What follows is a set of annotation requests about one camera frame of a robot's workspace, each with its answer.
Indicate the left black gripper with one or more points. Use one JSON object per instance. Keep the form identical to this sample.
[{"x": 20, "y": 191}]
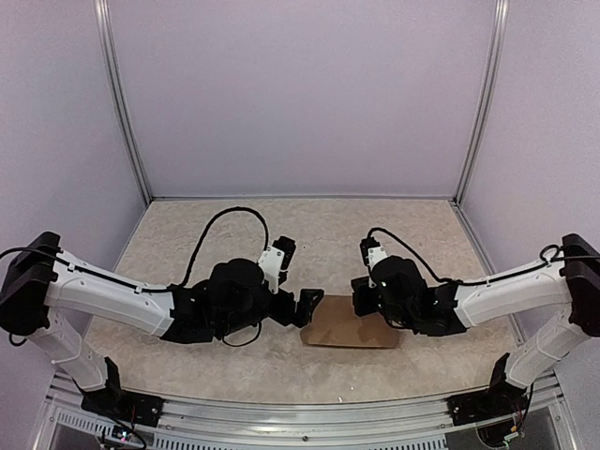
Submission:
[{"x": 303, "y": 312}]

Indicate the brown cardboard box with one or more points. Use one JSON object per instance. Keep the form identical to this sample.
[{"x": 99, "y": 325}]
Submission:
[{"x": 334, "y": 324}]

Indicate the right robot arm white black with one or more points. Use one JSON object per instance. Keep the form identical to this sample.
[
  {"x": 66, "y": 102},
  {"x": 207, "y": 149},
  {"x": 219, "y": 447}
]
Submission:
[{"x": 564, "y": 275}]

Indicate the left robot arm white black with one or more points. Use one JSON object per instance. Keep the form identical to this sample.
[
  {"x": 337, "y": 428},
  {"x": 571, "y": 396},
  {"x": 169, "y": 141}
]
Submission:
[{"x": 42, "y": 280}]

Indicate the front aluminium frame rail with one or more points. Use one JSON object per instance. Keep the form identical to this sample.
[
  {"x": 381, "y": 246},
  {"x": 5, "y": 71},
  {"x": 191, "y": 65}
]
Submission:
[{"x": 409, "y": 423}]

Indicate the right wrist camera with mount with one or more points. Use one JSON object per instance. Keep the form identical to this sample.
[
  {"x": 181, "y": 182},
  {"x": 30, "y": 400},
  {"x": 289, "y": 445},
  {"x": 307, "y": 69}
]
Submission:
[{"x": 372, "y": 252}]

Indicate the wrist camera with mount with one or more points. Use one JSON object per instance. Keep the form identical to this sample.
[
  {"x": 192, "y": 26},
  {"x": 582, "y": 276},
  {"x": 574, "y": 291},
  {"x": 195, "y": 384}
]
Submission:
[
  {"x": 372, "y": 252},
  {"x": 275, "y": 262}
]

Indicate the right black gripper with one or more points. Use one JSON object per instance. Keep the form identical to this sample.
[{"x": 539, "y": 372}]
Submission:
[{"x": 361, "y": 306}]

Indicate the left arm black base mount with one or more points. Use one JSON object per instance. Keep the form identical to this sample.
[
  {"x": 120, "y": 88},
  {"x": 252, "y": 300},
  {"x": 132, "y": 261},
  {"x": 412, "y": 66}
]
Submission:
[{"x": 131, "y": 407}]

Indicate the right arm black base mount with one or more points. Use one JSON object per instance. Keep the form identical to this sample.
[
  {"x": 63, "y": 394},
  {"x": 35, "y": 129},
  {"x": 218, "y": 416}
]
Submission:
[{"x": 480, "y": 406}]

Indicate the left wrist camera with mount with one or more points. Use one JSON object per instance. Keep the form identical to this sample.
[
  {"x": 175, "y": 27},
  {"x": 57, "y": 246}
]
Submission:
[{"x": 275, "y": 262}]

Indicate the left aluminium corner post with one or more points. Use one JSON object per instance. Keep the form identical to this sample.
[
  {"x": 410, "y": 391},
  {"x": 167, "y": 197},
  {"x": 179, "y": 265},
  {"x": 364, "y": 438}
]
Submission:
[{"x": 109, "y": 53}]

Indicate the right aluminium corner post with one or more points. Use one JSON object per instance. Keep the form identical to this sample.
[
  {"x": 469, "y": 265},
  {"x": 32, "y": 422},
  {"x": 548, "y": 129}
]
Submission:
[{"x": 493, "y": 62}]

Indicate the aluminium corner post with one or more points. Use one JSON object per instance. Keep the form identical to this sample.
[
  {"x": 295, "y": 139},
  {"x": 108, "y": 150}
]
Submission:
[
  {"x": 109, "y": 53},
  {"x": 493, "y": 62}
]

